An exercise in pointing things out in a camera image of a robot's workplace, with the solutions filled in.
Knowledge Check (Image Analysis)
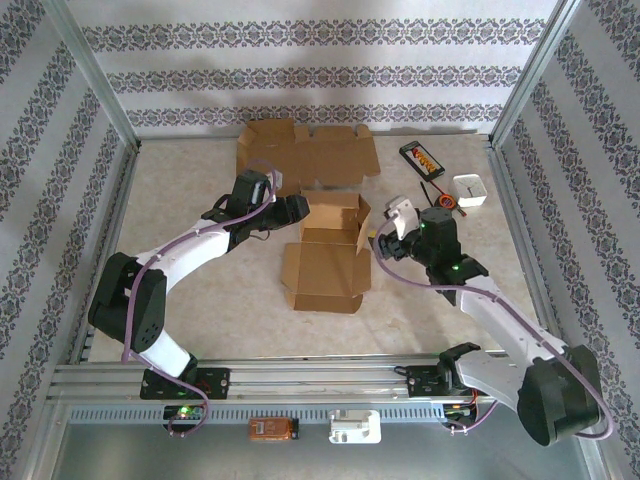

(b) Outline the brown cardboard box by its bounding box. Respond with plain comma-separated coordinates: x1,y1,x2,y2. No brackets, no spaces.
235,118,382,191
279,188,374,315

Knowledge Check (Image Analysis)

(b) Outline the orange black tape measure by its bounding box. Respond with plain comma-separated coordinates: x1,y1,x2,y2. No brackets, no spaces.
419,180,474,219

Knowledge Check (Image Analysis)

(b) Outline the white square clock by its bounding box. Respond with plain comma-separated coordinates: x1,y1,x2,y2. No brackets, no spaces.
451,172,489,209

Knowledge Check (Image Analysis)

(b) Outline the small controller circuit board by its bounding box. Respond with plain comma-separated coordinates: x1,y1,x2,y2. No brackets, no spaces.
442,399,482,422
163,403,207,422

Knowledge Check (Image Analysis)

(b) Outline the grey metal sheet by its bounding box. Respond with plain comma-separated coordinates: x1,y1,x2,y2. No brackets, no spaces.
47,399,609,480

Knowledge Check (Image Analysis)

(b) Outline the orange electronic module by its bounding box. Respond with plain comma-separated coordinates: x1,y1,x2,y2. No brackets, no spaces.
248,417,300,443

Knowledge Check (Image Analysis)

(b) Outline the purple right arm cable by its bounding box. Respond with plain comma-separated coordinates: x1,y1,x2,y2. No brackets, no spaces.
375,215,616,441

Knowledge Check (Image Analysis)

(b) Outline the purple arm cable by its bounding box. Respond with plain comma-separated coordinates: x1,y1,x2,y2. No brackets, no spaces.
122,158,280,439
375,215,616,441

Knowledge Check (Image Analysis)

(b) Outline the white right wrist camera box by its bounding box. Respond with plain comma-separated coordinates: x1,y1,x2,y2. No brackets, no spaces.
383,196,420,237

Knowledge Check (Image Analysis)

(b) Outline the aluminium side rail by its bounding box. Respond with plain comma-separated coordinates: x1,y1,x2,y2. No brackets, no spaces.
485,134,571,361
69,142,144,364

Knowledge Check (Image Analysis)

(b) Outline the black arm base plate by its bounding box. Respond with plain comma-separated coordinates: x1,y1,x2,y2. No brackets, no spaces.
404,363,499,400
139,367,232,401

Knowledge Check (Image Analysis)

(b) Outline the aluminium mounting rail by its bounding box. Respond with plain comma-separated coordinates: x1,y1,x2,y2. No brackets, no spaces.
47,355,594,402

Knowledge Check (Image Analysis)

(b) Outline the grey slotted cable duct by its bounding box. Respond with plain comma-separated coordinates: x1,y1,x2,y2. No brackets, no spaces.
67,402,446,425

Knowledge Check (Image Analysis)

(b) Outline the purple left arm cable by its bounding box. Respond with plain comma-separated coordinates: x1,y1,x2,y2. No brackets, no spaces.
122,158,280,439

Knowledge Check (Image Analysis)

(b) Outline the white plastic bracket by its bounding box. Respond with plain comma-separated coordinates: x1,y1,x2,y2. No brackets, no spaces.
327,408,383,445

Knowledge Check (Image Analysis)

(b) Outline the aluminium frame post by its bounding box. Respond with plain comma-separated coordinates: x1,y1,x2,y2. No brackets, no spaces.
489,0,591,149
42,0,141,149

